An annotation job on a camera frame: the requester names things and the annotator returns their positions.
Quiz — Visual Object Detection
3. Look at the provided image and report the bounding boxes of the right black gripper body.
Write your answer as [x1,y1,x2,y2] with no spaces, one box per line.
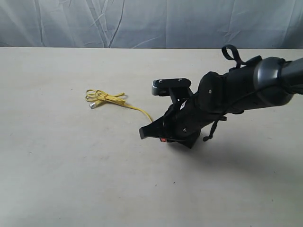
[163,96,214,141]

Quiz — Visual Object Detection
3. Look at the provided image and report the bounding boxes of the small black box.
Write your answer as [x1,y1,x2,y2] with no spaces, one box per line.
[167,131,201,148]

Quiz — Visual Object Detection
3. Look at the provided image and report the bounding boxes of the yellow ethernet cable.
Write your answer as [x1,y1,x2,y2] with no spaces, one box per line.
[85,89,153,123]

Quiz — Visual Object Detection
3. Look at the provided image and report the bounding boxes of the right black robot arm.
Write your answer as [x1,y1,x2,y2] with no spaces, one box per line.
[139,57,303,148]

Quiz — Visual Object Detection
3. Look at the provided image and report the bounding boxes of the grey backdrop cloth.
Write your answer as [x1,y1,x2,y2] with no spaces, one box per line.
[0,0,303,49]

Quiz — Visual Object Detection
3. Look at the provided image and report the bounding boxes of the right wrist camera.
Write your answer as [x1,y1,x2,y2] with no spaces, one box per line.
[151,78,193,104]

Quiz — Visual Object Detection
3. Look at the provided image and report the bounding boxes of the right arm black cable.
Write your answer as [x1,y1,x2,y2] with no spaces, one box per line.
[202,44,303,142]

